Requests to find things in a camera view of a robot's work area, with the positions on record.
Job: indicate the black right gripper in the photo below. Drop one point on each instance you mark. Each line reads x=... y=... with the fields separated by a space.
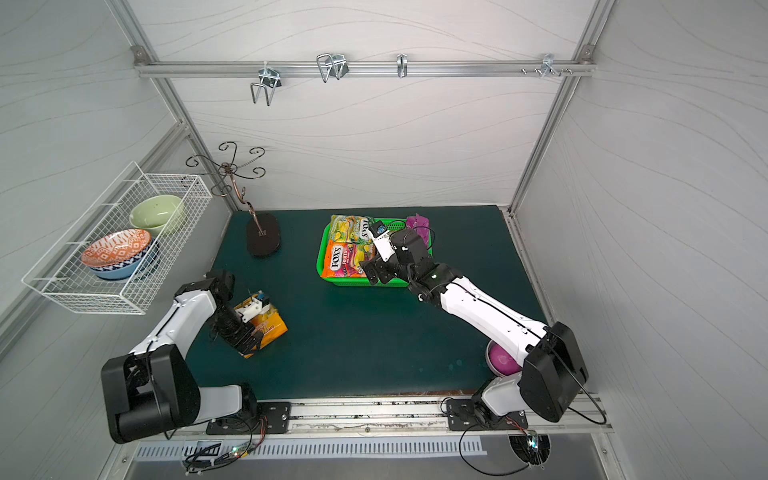
x=381 y=270

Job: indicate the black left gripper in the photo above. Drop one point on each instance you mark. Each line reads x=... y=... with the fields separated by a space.
x=241 y=336

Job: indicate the purple candy bag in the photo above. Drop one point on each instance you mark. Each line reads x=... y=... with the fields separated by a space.
x=420 y=225

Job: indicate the green plastic basket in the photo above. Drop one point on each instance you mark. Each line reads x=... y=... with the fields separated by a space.
x=394 y=224

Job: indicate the yellow candy bag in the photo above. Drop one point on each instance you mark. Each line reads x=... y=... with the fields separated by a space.
x=266 y=328

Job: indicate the orange Fox's candy bag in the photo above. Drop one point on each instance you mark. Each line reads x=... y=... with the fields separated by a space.
x=344 y=260

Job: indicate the green Fox's candy bag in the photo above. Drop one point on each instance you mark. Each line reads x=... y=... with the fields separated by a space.
x=350 y=229

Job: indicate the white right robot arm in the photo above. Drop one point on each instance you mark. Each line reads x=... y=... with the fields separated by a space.
x=551 y=367

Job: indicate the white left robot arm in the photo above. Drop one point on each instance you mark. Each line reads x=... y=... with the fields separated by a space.
x=151 y=389

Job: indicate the blue bowl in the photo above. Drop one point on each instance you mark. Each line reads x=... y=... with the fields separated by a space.
x=125 y=269

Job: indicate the light green bowl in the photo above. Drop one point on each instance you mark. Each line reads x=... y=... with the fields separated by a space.
x=159 y=215

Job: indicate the orange patterned bowl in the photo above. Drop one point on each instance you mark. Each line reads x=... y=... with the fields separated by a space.
x=116 y=247

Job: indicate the purple bowl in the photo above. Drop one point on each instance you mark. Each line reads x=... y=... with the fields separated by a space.
x=500 y=362

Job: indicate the small metal hook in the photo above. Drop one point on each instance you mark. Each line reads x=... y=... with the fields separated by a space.
x=402 y=66

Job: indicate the metal loop hook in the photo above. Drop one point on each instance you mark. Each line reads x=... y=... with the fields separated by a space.
x=332 y=65

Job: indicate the metal double hook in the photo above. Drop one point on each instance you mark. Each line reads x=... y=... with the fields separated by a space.
x=268 y=81

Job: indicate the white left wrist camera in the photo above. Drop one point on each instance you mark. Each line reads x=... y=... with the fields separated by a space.
x=256 y=305

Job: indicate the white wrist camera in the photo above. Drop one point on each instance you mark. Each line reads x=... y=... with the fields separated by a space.
x=256 y=305
x=381 y=237

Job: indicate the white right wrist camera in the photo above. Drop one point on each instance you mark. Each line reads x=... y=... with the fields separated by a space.
x=381 y=237

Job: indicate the copper wire stand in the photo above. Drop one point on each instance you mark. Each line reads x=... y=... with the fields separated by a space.
x=262 y=234

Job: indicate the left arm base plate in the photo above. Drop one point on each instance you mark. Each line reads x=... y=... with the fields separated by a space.
x=270 y=418

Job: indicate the white wire wall basket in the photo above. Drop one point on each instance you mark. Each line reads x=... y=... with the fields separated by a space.
x=61 y=277

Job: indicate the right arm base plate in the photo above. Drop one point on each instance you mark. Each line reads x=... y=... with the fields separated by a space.
x=462 y=415

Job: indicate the metal bracket hook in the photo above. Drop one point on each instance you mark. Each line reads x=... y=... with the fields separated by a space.
x=547 y=68

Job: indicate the aluminium top rail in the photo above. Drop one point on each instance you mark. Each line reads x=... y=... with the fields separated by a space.
x=357 y=69

